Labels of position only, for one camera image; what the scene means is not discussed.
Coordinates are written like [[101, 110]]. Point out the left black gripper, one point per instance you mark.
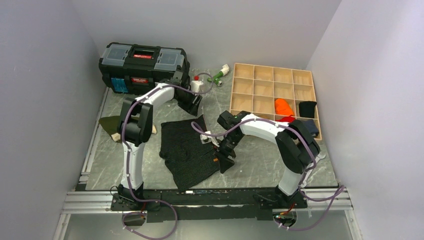
[[195, 107]]

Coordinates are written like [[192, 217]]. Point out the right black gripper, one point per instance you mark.
[[225, 163]]

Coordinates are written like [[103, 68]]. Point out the black striped underwear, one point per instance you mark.
[[188, 159]]

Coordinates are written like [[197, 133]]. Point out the wooden compartment tray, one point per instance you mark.
[[256, 87]]

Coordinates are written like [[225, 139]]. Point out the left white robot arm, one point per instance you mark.
[[135, 128]]

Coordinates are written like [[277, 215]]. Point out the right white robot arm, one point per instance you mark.
[[297, 147]]

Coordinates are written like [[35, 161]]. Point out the red rolled underwear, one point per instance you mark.
[[286, 119]]

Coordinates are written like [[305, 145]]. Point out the orange rolled underwear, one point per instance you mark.
[[283, 108]]

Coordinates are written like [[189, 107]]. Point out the olive green underwear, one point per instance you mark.
[[110, 124]]

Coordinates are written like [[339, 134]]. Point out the navy blue rolled underwear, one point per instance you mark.
[[311, 127]]

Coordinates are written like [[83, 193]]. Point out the black rolled underwear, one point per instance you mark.
[[307, 109]]

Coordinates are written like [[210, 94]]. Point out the green and white pipe fitting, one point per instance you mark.
[[216, 79]]

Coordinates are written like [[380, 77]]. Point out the black plastic toolbox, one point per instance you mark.
[[136, 69]]

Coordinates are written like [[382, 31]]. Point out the silver wrench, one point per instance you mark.
[[313, 165]]

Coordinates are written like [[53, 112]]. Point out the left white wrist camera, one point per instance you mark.
[[196, 84]]

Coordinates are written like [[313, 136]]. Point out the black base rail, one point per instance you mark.
[[260, 203]]

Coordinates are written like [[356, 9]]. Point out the aluminium frame rail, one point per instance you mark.
[[79, 201]]

